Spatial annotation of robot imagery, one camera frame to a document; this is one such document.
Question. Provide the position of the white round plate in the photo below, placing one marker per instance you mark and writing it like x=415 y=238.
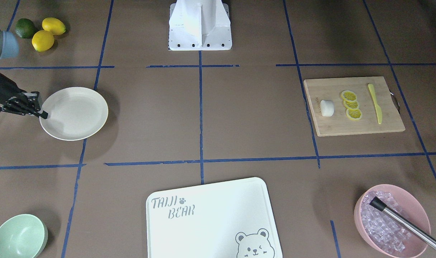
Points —
x=74 y=113

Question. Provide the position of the pink bowl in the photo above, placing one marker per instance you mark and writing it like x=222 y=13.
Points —
x=415 y=213

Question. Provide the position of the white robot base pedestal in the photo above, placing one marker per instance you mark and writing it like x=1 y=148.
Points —
x=199 y=25

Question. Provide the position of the lemon slice far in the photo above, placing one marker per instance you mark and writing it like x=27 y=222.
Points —
x=348 y=96

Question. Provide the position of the steel muddler black tip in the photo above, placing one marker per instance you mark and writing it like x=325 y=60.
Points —
x=382 y=207

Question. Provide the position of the lemon slice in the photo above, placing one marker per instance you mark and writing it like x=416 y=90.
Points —
x=353 y=114
x=351 y=105
x=348 y=96

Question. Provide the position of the lemon slice near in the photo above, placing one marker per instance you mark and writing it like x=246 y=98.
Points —
x=353 y=114

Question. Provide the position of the clear ice cubes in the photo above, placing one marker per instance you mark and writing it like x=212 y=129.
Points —
x=386 y=233

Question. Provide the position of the whole yellow lemon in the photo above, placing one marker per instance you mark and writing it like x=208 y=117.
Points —
x=54 y=25

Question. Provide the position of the green bowl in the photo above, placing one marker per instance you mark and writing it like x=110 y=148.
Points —
x=23 y=236

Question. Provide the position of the bamboo cutting board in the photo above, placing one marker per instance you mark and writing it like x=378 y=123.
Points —
x=339 y=123

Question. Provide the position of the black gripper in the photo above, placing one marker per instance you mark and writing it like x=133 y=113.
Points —
x=3 y=88

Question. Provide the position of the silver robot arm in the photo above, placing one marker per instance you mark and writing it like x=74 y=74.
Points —
x=8 y=45

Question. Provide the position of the yellow plastic knife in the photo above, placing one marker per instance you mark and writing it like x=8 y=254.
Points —
x=378 y=110

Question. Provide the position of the lemon slice middle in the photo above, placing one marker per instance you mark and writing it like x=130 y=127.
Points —
x=351 y=105

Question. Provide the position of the white bear tray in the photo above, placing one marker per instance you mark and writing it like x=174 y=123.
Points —
x=231 y=219

